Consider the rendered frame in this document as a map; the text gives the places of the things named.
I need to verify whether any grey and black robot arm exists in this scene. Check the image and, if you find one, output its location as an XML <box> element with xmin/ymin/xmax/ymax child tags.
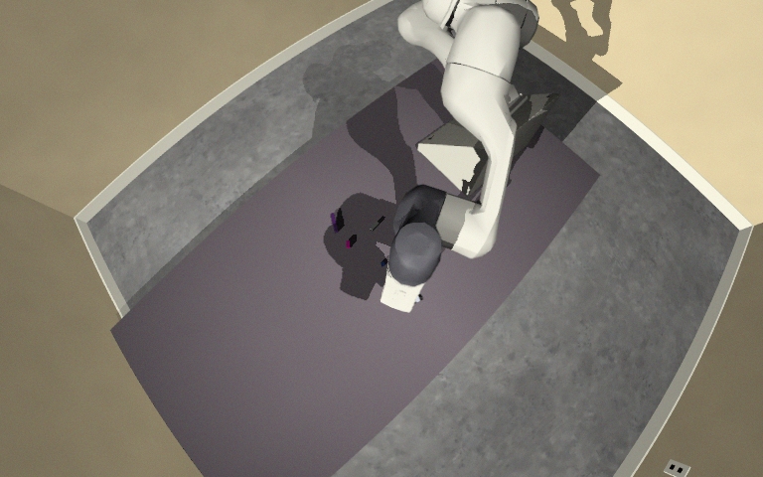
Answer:
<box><xmin>381</xmin><ymin>0</ymin><xmax>539</xmax><ymax>312</ymax></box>

